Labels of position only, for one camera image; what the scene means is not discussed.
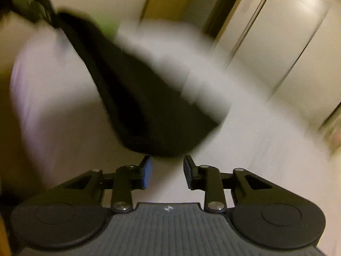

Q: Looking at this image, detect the bed with white sheet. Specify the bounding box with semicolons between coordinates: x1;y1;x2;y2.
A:
9;29;337;208

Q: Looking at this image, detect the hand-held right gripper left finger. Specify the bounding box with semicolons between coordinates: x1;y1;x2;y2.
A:
47;155;153;215

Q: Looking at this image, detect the black garment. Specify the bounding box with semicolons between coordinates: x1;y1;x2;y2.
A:
56;11;222;158

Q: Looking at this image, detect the cream wardrobe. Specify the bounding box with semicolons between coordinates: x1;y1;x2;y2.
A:
212;0;341;129

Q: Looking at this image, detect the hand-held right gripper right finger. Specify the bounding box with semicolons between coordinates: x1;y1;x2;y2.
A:
183;154;291;215

